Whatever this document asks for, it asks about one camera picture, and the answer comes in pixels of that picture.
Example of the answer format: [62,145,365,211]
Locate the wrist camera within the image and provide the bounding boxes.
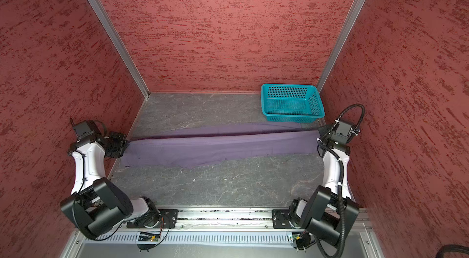
[330,120,358,145]
[73,120,101,140]

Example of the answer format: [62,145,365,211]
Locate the white slotted cable duct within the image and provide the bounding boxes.
[83,232,296,246]

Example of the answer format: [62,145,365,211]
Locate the black cable bottom right corner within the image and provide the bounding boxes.
[435,244,469,258]

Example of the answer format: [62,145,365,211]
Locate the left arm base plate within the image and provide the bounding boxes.
[127,209,179,229]

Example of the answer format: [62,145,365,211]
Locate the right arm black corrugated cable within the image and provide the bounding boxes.
[311,103,366,258]

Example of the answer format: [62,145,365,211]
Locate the connector board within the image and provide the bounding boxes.
[291,232,311,251]
[138,232,161,243]

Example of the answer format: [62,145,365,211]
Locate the teal plastic basket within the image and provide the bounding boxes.
[261,83,325,123]

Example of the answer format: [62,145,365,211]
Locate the right aluminium corner post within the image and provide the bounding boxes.
[316,0,366,93]

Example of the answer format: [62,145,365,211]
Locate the right connector board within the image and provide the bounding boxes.
[291,232,311,251]

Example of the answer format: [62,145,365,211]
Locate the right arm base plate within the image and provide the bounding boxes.
[271,209,295,229]

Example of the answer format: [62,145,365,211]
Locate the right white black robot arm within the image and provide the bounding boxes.
[288,120,359,252]

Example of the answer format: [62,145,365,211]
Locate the aluminium corner post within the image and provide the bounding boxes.
[87,0,151,100]
[316,0,366,93]

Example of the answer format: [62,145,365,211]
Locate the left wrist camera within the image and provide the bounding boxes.
[73,120,101,140]

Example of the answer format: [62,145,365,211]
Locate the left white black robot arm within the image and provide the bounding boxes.
[60,132,164,241]

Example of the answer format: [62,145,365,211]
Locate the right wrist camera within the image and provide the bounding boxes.
[330,120,358,145]

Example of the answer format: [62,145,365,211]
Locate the left aluminium corner post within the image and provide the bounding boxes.
[87,0,151,100]

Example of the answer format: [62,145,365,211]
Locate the left connector board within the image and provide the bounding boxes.
[138,232,161,243]

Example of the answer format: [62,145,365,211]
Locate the purple trousers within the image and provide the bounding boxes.
[120,122,320,168]

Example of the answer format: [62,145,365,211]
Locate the aluminium front rail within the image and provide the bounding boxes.
[75,206,373,232]

